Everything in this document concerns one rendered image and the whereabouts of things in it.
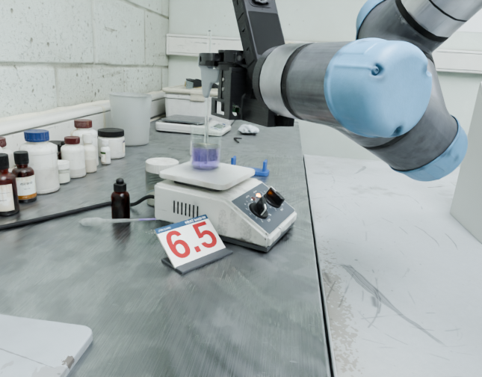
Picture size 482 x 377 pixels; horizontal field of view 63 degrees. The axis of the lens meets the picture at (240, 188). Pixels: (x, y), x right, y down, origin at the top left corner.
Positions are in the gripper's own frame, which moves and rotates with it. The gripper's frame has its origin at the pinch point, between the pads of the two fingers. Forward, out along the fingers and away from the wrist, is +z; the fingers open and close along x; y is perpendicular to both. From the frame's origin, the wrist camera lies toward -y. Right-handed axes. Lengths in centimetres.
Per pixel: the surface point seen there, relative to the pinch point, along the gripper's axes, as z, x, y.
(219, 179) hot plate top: -4.9, 0.0, 17.3
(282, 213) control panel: -8.9, 9.4, 22.6
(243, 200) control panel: -8.0, 2.7, 19.9
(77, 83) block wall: 72, -9, 8
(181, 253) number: -11.8, -8.6, 24.7
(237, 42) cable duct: 120, 70, -11
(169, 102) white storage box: 105, 31, 16
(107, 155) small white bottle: 42.0, -7.3, 23.4
